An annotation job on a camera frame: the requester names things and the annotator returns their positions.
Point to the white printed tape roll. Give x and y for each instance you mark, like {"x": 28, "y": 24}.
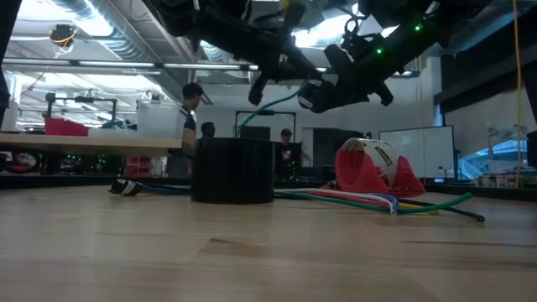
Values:
{"x": 377, "y": 155}

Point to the red tape dispenser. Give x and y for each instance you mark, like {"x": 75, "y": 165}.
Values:
{"x": 361, "y": 172}

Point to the black taped bundle end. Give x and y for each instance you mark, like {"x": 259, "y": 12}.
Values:
{"x": 126, "y": 187}

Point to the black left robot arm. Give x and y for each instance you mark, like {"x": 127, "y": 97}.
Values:
{"x": 218, "y": 25}

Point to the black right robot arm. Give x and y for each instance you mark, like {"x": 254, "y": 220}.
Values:
{"x": 440, "y": 17}

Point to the black cabinet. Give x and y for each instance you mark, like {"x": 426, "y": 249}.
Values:
{"x": 327, "y": 147}

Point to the person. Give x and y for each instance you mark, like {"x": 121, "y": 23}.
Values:
{"x": 287, "y": 155}
{"x": 207, "y": 130}
{"x": 184, "y": 126}

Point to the whiteboard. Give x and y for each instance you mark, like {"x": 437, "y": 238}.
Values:
{"x": 419, "y": 151}

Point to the white plastic bin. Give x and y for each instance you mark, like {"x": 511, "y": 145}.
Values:
{"x": 159, "y": 121}

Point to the ceiling light bar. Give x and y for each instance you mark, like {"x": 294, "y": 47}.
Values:
{"x": 117, "y": 64}

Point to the red parts drawers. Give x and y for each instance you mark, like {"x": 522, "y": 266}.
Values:
{"x": 138, "y": 165}

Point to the wooden workbench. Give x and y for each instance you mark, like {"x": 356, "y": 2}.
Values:
{"x": 84, "y": 144}

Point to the red plastic bin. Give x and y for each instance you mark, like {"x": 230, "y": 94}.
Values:
{"x": 65, "y": 127}

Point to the black frame stand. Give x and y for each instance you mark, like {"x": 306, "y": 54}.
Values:
{"x": 265, "y": 112}

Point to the grey duct tape roll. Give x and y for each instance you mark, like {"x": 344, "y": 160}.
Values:
{"x": 233, "y": 172}

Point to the black overhead frame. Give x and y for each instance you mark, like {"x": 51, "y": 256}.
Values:
{"x": 84, "y": 100}

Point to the black table frame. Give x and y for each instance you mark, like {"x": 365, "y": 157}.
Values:
{"x": 63, "y": 181}

